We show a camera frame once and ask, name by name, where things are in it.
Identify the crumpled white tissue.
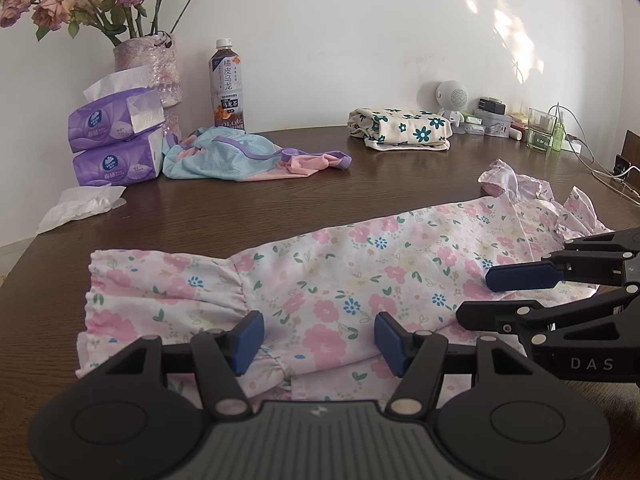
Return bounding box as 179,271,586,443
36,185,126,235

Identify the folded cream blue-flower cloth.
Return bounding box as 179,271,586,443
347,108,452,152

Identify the purple tissue pack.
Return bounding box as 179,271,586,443
73,129,164,186
67,66,165,153

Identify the blue pink purple garment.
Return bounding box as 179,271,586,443
163,127,352,182

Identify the lower purple tissue pack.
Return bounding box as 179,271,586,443
73,129,164,186

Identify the clear drinking glass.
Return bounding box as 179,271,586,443
526,107,556,153

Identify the pink floral child dress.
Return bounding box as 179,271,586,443
77,161,605,403

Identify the white power adapter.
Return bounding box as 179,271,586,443
562,134,582,156

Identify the green spray bottle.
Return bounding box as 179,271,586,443
550,107,566,152

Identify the grey printed tin box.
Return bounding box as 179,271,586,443
474,108,512,138

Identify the white charging cable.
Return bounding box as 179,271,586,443
546,102,640,201

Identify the upper purple tissue pack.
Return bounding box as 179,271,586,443
67,66,165,153

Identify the oolong tea bottle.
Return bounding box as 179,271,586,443
208,38,245,130

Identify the brown wooden chair back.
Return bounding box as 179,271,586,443
613,130,640,190

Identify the white robot figure speaker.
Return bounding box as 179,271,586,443
435,80,469,133

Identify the purple textured vase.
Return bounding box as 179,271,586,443
114,32,183,108

